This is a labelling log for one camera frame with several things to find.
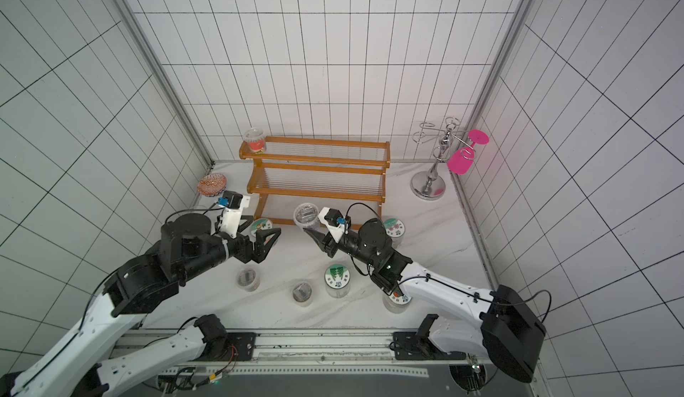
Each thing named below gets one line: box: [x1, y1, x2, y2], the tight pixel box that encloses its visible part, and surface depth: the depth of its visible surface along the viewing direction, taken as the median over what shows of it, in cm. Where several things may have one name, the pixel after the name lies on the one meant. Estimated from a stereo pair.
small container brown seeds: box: [292, 281, 314, 308], surface depth 79 cm
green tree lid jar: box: [324, 263, 351, 300], surface depth 79 cm
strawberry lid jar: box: [382, 285, 414, 315], surface depth 75 cm
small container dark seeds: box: [236, 267, 261, 292], surface depth 82 cm
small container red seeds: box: [244, 127, 267, 154], surface depth 83 cm
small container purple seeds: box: [293, 202, 321, 231], surface depth 67 cm
